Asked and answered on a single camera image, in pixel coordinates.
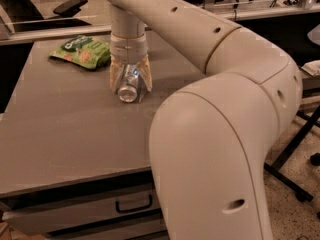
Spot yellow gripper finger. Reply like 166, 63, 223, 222
137, 56, 153, 102
110, 56, 125, 92

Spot silver redbull can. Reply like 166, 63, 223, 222
118, 65, 139, 103

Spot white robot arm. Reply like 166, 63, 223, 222
107, 0, 302, 240

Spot green snack bag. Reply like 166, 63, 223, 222
50, 35, 111, 70

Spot grey drawer cabinet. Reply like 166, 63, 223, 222
0, 32, 204, 240

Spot black office chair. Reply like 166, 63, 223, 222
0, 0, 89, 32

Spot grey metal rail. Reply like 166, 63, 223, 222
0, 7, 317, 46

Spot black drawer handle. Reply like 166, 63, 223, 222
115, 194, 153, 214

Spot black metal stand frame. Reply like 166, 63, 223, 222
264, 106, 320, 202

